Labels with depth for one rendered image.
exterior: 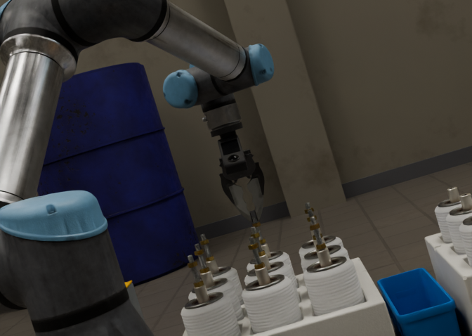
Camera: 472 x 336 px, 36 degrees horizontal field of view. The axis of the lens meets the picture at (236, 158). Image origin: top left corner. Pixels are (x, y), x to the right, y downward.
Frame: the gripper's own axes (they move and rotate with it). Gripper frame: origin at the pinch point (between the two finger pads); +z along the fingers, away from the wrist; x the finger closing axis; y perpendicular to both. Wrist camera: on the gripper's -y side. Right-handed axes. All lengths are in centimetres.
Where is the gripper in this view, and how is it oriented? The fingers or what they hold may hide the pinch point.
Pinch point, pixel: (253, 216)
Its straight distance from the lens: 157.3
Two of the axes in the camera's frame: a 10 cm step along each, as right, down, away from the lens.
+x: -9.5, 3.0, -0.1
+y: -0.3, -0.4, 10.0
